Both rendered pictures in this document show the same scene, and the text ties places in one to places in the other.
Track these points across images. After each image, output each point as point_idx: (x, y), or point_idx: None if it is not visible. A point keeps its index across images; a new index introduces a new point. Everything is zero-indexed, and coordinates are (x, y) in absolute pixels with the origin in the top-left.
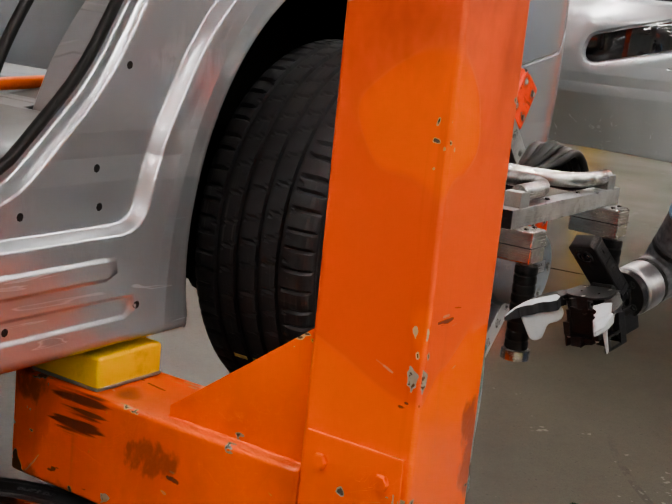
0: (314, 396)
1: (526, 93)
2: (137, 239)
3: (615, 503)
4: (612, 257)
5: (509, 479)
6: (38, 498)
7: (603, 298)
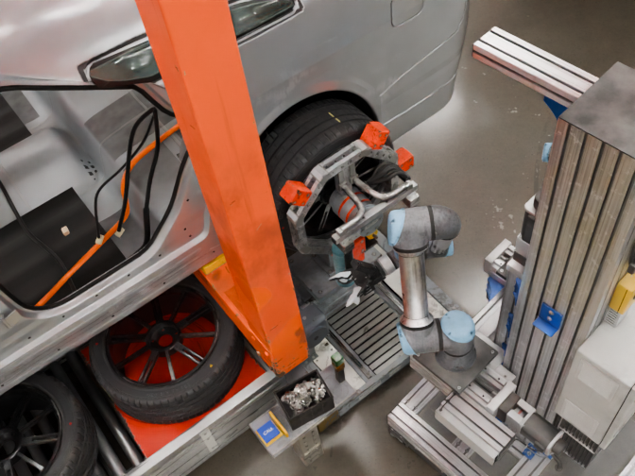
0: (248, 324)
1: (381, 138)
2: (207, 239)
3: (518, 179)
4: (366, 267)
5: (473, 158)
6: (200, 290)
7: (359, 283)
